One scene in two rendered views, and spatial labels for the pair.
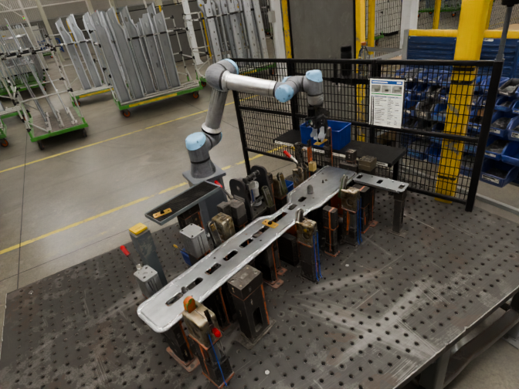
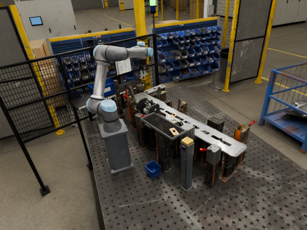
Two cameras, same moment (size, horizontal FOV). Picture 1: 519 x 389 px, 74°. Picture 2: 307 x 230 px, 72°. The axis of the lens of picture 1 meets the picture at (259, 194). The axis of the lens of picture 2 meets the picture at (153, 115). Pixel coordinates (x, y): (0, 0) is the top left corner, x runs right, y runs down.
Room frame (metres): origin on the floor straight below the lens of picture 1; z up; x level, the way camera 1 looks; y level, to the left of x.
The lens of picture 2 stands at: (1.37, 1.69, 2.04)
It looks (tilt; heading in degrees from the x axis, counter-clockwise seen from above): 31 degrees down; 277
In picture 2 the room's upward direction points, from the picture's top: 5 degrees counter-clockwise
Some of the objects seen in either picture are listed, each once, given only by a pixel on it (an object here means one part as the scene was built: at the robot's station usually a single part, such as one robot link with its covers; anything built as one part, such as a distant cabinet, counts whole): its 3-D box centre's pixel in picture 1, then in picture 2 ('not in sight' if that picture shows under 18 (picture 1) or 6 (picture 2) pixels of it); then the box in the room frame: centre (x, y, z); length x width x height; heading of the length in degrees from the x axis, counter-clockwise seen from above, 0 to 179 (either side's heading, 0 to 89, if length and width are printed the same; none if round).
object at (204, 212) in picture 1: (210, 200); (116, 146); (1.88, 0.31, 0.90); 0.21 x 0.21 x 0.40; 26
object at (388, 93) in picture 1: (385, 103); (122, 61); (2.01, -0.84, 1.30); 0.23 x 0.02 x 0.31; 43
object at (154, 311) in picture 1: (268, 227); (176, 116); (1.37, -0.02, 1.00); 1.38 x 0.22 x 0.02; 133
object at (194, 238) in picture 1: (201, 264); (187, 147); (1.28, 0.33, 0.90); 0.13 x 0.10 x 0.41; 43
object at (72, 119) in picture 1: (42, 90); not in sight; (7.25, 3.89, 0.88); 1.91 x 1.00 x 1.76; 27
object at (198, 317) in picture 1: (209, 345); (239, 145); (0.85, 0.27, 0.88); 0.15 x 0.11 x 0.36; 43
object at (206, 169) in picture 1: (201, 164); (111, 122); (1.88, 0.31, 1.15); 0.15 x 0.15 x 0.10
